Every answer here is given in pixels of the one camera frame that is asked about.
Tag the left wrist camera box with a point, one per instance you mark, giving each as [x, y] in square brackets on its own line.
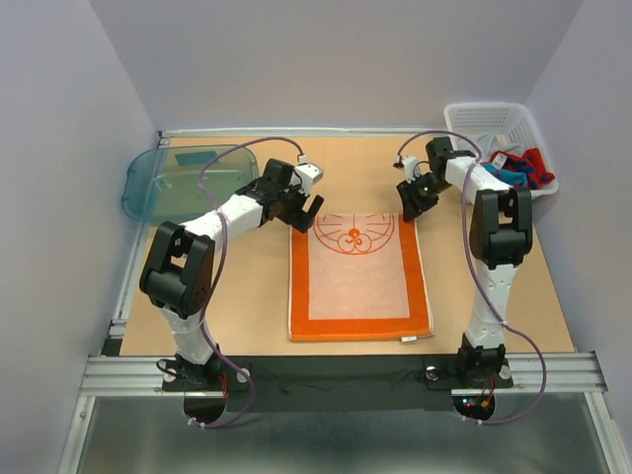
[306, 176]

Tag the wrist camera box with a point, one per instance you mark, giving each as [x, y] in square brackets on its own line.
[306, 176]
[412, 168]

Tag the aluminium frame rail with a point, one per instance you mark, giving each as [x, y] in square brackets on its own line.
[120, 376]

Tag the red and blue cloth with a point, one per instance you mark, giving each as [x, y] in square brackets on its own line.
[530, 162]

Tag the teal translucent plastic tub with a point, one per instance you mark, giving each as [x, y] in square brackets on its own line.
[162, 184]

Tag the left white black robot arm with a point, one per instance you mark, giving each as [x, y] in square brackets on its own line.
[184, 262]

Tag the teal and red cloth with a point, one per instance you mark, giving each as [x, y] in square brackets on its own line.
[513, 179]

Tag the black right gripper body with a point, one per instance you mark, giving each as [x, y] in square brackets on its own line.
[424, 185]

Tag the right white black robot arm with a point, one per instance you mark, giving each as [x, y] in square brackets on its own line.
[497, 225]

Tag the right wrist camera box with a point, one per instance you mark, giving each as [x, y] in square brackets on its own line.
[412, 168]

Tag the white perforated plastic basket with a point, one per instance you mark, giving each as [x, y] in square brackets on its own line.
[498, 126]

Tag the orange and white towel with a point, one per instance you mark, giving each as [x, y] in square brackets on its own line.
[358, 277]

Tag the grey folded cloth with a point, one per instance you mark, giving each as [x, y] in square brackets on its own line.
[491, 143]

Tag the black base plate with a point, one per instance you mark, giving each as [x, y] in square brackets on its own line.
[238, 393]

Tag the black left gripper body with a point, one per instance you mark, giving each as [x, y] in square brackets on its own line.
[292, 203]

